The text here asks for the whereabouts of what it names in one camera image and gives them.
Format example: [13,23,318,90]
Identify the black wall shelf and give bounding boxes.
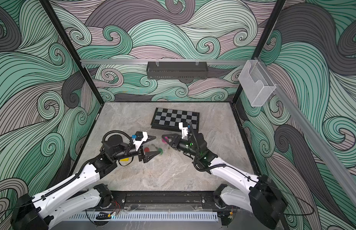
[146,61,209,82]

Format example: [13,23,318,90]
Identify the black white chessboard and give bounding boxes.
[151,107,200,132]

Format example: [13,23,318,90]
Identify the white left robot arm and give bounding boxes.
[11,130,160,230]

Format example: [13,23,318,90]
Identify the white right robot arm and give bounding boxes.
[162,124,288,230]

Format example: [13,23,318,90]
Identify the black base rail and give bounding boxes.
[80,190,282,210]

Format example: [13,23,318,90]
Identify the clear plastic wall bin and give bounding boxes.
[238,59,276,107]

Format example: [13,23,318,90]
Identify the purple paint jar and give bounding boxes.
[162,137,169,143]

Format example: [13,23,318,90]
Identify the white ventilated front strip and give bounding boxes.
[66,211,219,222]

